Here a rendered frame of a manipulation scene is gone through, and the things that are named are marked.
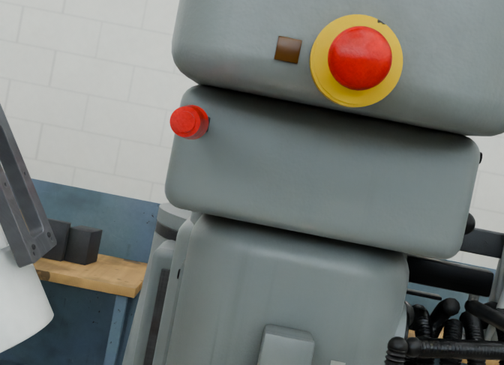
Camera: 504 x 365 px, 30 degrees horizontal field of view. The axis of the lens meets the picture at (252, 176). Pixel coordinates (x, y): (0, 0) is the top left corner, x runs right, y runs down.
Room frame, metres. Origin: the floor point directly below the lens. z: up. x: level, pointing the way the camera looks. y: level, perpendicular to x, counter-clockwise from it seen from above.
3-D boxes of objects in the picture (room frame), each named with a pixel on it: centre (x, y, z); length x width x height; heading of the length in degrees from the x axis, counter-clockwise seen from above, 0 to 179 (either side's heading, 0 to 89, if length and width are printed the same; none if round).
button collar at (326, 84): (0.62, -0.05, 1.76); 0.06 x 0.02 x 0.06; 90
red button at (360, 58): (0.60, -0.05, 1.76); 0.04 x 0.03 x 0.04; 90
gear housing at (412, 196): (0.89, -0.06, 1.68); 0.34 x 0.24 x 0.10; 0
